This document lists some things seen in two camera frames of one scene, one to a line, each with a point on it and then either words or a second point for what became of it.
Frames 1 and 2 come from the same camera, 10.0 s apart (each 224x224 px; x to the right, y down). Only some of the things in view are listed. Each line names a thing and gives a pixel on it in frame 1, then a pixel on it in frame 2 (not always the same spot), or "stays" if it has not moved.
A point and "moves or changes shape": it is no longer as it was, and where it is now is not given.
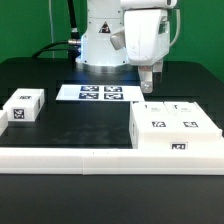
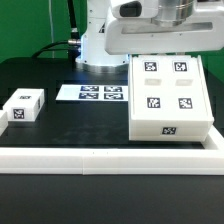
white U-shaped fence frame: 109,161 stays
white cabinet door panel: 153,116 moves or changes shape
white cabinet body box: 172,125 moves or changes shape
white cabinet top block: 24,104 stays
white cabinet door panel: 188,116 -> 187,97
